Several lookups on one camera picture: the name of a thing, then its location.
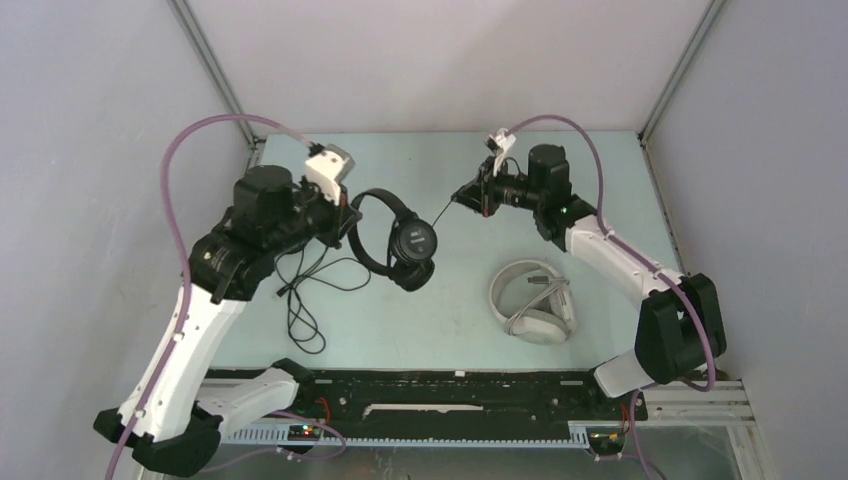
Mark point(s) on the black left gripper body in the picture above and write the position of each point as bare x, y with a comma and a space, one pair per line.
314, 217

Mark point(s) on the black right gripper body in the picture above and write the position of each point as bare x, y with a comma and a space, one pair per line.
509, 189

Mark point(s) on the white gaming headset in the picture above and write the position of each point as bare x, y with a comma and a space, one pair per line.
549, 317

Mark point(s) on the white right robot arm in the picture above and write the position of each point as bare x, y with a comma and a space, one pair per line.
679, 331

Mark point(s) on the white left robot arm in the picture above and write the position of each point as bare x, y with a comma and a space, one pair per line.
169, 428

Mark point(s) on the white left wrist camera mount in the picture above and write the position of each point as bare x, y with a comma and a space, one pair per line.
327, 167

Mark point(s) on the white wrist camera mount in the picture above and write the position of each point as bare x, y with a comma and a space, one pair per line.
327, 167
500, 143

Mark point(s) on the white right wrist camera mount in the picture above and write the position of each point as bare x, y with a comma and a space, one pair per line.
500, 143

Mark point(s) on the aluminium frame post left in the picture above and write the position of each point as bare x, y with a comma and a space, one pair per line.
198, 40

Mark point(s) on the aluminium frame post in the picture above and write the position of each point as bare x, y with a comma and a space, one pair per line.
698, 38
198, 40

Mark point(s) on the aluminium frame post right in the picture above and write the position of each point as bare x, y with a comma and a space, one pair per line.
698, 38

